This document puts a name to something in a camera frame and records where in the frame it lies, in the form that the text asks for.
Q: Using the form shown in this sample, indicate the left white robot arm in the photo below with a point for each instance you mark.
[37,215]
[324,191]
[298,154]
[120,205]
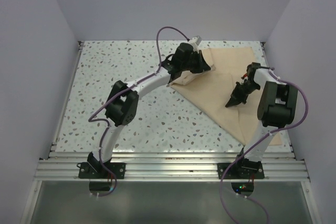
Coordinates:
[121,105]

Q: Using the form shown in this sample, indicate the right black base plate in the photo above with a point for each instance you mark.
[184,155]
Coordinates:
[245,170]

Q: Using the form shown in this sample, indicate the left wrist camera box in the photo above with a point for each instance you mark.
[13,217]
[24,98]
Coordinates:
[195,40]

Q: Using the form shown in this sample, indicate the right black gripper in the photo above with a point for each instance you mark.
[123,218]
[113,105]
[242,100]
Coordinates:
[236,98]

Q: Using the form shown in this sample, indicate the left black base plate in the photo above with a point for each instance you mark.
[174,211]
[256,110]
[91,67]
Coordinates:
[87,172]

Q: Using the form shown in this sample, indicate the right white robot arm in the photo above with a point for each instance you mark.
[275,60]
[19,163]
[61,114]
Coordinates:
[276,108]

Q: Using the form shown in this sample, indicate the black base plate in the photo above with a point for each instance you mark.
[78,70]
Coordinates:
[87,172]
[245,170]

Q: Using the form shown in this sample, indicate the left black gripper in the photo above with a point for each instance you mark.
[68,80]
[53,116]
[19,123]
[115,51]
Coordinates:
[202,66]

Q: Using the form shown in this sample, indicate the aluminium mounting rail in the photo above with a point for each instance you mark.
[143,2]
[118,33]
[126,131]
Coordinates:
[172,167]

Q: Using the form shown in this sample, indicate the beige surgical cloth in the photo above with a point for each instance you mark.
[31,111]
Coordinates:
[210,91]

